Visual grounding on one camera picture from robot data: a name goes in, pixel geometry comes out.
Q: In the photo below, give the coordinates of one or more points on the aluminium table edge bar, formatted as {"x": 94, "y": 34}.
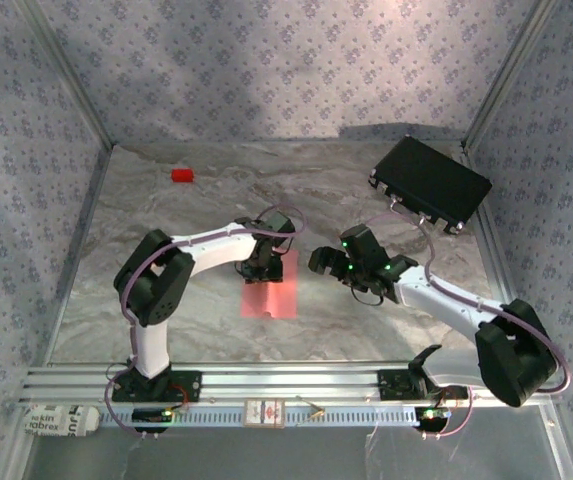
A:
{"x": 491, "y": 235}
{"x": 83, "y": 240}

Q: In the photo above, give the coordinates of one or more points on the pink cloth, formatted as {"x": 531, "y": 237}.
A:
{"x": 281, "y": 300}

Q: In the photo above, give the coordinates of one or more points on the small red block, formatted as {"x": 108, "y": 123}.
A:
{"x": 182, "y": 176}

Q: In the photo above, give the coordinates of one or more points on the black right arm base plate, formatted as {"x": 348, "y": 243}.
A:
{"x": 391, "y": 385}

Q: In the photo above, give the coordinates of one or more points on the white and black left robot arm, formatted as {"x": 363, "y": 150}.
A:
{"x": 216, "y": 250}

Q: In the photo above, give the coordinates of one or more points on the white red label card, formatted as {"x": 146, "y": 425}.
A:
{"x": 265, "y": 414}

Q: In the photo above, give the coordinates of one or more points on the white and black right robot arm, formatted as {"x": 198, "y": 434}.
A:
{"x": 446, "y": 305}

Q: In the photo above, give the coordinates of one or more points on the aluminium frame post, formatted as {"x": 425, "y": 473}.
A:
{"x": 511, "y": 70}
{"x": 66, "y": 75}

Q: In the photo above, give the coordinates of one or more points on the small brass clip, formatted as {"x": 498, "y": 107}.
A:
{"x": 316, "y": 414}

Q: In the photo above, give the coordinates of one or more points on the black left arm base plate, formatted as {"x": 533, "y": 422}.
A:
{"x": 186, "y": 387}

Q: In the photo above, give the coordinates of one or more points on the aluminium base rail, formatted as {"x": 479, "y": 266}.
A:
{"x": 291, "y": 382}

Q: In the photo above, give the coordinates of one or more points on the grey metal panel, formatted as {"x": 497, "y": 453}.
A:
{"x": 266, "y": 455}

